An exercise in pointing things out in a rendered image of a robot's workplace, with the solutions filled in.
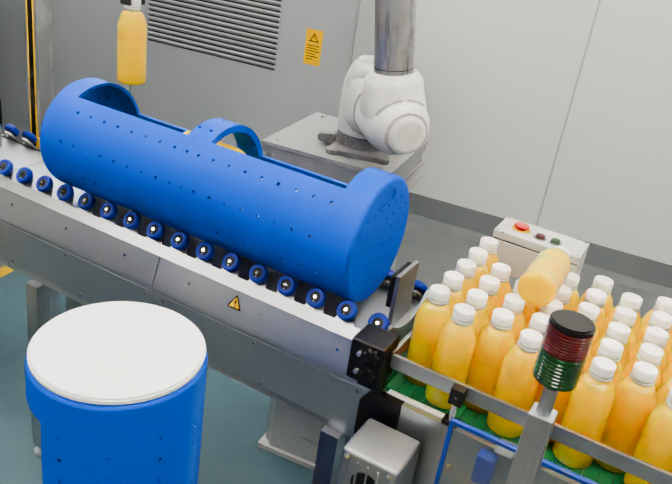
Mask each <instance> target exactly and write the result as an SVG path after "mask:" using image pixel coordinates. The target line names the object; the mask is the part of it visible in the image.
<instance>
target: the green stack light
mask: <svg viewBox="0 0 672 484"><path fill-rule="evenodd" d="M585 361H586V359H585V360H584V361H582V362H578V363H570V362H565V361H561V360H558V359H556V358H554V357H552V356H551V355H549V354H548V353H547V352H546V351H545V350H544V349H543V347H542V345H540V348H539V351H538V355H537V358H536V361H535V364H534V368H533V376H534V378H535V379H536V380H537V381H538V382H539V383H540V384H541V385H543V386H544V387H546V388H548V389H551V390H554V391H558V392H569V391H572V390H574V389H575V388H576V387H577V385H578V382H579V379H580V376H581V373H582V370H583V367H584V364H585Z"/></svg>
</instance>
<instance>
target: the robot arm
mask: <svg viewBox="0 0 672 484"><path fill-rule="evenodd" d="M120 3H121V4H124V5H128V6H131V5H132V0H120ZM141 4H142V5H145V0H141ZM416 7H417V0H375V36H374V55H362V56H360V57H359V58H358V59H356V60H355V61H354V62H353V63H352V65H351V66H350V68H349V70H348V72H347V74H346V76H345V80H344V84H343V89H342V94H341V101H340V108H339V123H338V130H336V131H319V132H320V133H319V134H318V140H320V141H323V142H326V143H328V144H331V145H330V146H328V147H326V153H327V154H329V155H338V156H344V157H349V158H354V159H359V160H364V161H369V162H373V163H377V164H380V165H389V156H390V155H403V154H408V153H413V152H415V151H417V150H418V149H419V148H420V147H421V146H422V145H423V144H424V143H425V141H426V139H427V136H428V133H429V128H430V118H429V115H428V112H427V105H426V98H425V90H424V80H423V78H422V76H421V75H420V73H419V72H418V71H417V70H416V69H415V68H414V56H415V32H416Z"/></svg>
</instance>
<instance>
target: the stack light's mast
mask: <svg viewBox="0 0 672 484"><path fill-rule="evenodd" d="M549 320H550V322H551V324H552V325H553V327H554V328H556V329H557V330H558V331H560V332H562V333H564V334H566V335H569V336H572V337H577V338H586V337H590V336H592V335H594V333H595V331H596V326H595V324H594V323H593V321H592V320H591V319H590V318H588V317H587V316H585V315H583V314H581V313H579V312H576V311H572V310H566V309H561V310H556V311H554V312H552V313H551V314H550V317H549ZM557 395H558V391H554V390H551V389H548V388H546V387H543V390H542V393H541V396H540V399H539V402H538V405H537V409H536V410H537V412H538V413H539V414H540V415H542V416H546V417H547V416H550V415H551V413H552V410H553V407H554V404H555V401H556V398H557Z"/></svg>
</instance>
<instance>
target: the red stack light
mask: <svg viewBox="0 0 672 484"><path fill-rule="evenodd" d="M594 335H595V333H594ZM594 335H592V336H590V337H586V338H577V337H572V336H569V335H566V334H564V333H562V332H560V331H558V330H557V329H556V328H554V327H553V325H552V324H551V322H550V320H549V319H548V322H547V326H546V329H545V332H544V335H543V339H542V342H541V345H542V347H543V349H544V350H545V351H546V352H547V353H548V354H549V355H551V356H552V357H554V358H556V359H558V360H561V361H565V362H570V363H578V362H582V361H584V360H585V359H586V358H587V356H588V353H589V350H590V347H591V344H592V341H593V338H594Z"/></svg>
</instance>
